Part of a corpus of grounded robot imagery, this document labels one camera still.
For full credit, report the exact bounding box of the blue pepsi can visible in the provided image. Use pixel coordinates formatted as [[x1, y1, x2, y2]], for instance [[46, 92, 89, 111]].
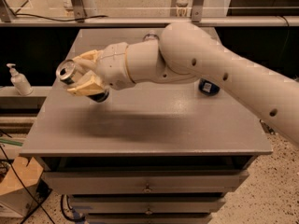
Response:
[[198, 78, 220, 96]]

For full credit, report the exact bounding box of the black floor cable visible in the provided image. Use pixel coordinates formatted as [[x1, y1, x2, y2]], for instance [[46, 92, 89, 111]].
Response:
[[0, 147, 57, 224]]

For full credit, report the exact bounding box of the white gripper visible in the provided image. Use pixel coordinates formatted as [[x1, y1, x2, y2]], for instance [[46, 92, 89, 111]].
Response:
[[67, 42, 135, 96]]

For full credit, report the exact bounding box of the grey drawer cabinet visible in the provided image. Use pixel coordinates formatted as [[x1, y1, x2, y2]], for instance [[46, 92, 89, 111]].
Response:
[[18, 27, 273, 224]]

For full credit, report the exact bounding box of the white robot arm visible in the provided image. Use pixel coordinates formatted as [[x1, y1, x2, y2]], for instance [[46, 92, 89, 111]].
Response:
[[67, 22, 299, 145]]

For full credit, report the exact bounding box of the red bull can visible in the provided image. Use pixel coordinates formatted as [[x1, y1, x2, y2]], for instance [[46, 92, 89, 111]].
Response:
[[56, 59, 109, 103]]

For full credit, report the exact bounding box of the cardboard box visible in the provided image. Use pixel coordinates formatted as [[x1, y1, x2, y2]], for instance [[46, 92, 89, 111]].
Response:
[[0, 157, 43, 218]]

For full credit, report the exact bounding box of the white pump dispenser bottle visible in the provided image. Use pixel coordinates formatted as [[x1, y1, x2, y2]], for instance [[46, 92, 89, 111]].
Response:
[[7, 63, 33, 96]]

